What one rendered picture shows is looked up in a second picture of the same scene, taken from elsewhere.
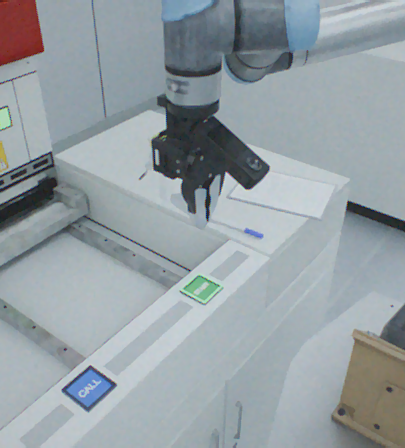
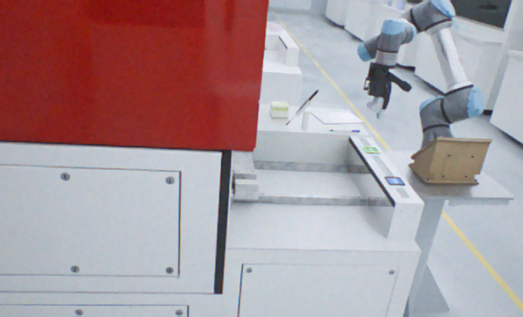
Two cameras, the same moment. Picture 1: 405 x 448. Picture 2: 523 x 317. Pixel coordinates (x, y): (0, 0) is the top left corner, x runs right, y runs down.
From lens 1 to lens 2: 1.47 m
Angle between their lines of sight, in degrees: 40
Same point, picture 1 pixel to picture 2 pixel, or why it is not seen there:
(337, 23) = not seen: hidden behind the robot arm
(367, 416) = (438, 173)
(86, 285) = (293, 181)
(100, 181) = (262, 133)
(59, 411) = (396, 189)
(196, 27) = (401, 35)
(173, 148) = (382, 83)
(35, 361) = (324, 209)
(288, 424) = (419, 189)
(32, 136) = not seen: hidden behind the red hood
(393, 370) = (450, 147)
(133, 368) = (394, 173)
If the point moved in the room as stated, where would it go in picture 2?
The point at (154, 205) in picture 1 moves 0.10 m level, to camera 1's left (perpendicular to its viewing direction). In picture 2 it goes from (302, 134) to (285, 139)
